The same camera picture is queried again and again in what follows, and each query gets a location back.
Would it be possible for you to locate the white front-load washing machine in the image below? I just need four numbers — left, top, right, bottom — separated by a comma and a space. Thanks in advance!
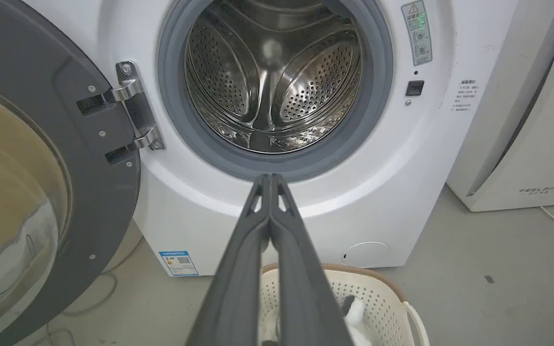
23, 0, 519, 277

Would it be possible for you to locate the grey floor cable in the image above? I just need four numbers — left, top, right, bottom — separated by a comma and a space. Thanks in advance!
32, 235, 145, 346

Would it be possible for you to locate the grey washing machine door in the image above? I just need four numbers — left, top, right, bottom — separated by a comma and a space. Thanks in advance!
0, 0, 141, 346

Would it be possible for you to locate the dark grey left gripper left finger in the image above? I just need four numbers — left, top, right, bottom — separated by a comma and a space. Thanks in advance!
185, 173, 272, 346

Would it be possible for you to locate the white cloth in basket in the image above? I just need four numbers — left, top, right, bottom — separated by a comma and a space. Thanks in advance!
259, 295, 373, 346

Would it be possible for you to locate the white air purifier appliance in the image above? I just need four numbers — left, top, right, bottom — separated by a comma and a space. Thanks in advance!
446, 0, 554, 212

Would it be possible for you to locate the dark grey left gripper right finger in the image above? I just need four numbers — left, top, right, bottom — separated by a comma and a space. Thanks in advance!
269, 173, 354, 346

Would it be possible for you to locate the cream perforated laundry basket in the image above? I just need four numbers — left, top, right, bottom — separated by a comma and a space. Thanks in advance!
259, 262, 430, 346

